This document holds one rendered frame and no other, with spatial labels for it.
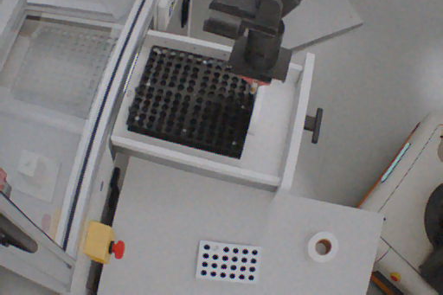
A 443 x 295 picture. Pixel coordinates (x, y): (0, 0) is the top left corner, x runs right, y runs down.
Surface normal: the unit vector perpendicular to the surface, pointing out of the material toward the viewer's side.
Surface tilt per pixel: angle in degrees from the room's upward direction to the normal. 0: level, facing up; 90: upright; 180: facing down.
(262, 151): 0
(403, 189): 0
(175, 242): 0
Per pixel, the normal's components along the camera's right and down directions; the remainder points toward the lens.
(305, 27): 0.10, -0.33
